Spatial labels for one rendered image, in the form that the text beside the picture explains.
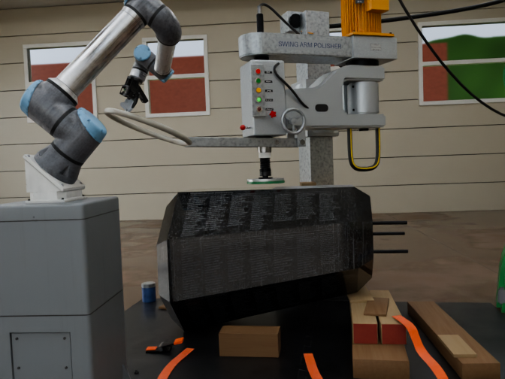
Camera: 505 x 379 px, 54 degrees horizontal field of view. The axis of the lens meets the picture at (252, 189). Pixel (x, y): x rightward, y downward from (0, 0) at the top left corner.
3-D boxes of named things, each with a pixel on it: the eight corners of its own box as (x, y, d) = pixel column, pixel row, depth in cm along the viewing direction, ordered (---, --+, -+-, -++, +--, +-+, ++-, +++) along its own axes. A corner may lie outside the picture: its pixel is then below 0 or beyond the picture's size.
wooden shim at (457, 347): (436, 338, 244) (436, 335, 243) (458, 337, 243) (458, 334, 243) (453, 357, 219) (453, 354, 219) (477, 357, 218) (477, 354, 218)
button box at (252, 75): (264, 116, 277) (262, 65, 276) (266, 116, 275) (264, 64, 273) (250, 116, 275) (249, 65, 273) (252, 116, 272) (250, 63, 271)
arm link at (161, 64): (189, 20, 214) (176, 73, 279) (167, 1, 213) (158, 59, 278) (172, 39, 211) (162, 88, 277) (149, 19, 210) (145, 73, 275)
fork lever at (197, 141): (294, 147, 305) (294, 139, 305) (308, 146, 287) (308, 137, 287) (183, 147, 283) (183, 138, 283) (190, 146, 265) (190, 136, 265)
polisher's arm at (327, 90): (369, 145, 322) (367, 69, 319) (389, 144, 300) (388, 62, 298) (262, 148, 299) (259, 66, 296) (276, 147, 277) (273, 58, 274)
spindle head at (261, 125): (297, 141, 307) (295, 68, 305) (312, 139, 286) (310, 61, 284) (242, 142, 296) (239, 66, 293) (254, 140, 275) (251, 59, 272)
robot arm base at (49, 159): (61, 185, 197) (77, 166, 196) (25, 154, 197) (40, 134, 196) (81, 183, 216) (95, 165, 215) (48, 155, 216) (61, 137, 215)
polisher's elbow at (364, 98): (341, 116, 314) (340, 85, 313) (367, 116, 321) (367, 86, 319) (358, 113, 296) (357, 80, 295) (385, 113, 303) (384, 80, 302)
